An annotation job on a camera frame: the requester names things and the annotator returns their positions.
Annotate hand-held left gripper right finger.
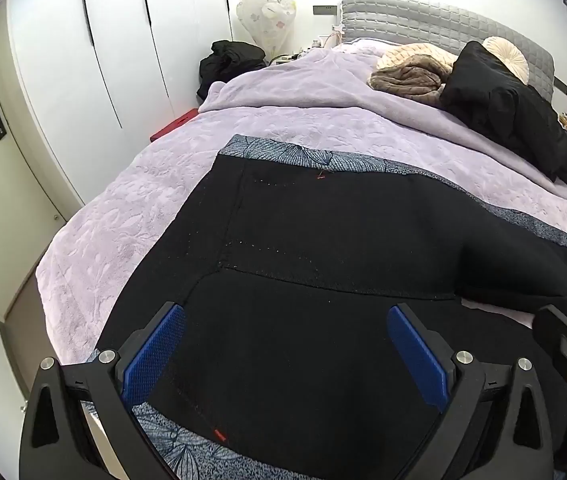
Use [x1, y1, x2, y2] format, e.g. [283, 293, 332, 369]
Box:
[387, 302, 557, 480]

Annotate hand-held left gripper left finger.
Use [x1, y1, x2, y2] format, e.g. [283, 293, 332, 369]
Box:
[18, 302, 186, 480]

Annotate black pants with patterned lining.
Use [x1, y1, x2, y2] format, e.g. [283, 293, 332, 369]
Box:
[86, 134, 567, 480]

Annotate purple embossed bedspread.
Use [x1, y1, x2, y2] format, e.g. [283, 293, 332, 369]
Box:
[36, 107, 567, 366]

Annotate black jacket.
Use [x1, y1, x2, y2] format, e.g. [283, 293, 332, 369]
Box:
[438, 40, 567, 196]

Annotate cream door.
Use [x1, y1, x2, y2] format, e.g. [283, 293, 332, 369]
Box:
[0, 25, 87, 321]

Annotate cream round pillow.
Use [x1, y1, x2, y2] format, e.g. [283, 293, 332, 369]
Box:
[481, 36, 530, 83]

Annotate red box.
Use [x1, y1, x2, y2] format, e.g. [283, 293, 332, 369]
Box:
[150, 108, 200, 143]

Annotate brown fleece blanket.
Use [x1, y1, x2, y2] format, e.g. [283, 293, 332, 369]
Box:
[369, 42, 454, 108]

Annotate purple fleece blanket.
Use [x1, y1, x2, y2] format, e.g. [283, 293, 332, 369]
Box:
[198, 42, 567, 211]

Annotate black clothes pile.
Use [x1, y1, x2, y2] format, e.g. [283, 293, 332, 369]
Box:
[196, 40, 268, 101]

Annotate grey quilted headboard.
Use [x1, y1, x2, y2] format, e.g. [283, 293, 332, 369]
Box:
[339, 0, 557, 93]

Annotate white wardrobe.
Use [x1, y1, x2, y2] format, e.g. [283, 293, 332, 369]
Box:
[6, 0, 344, 206]

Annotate fan with floral cover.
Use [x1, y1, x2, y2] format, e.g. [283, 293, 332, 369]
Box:
[236, 0, 297, 58]

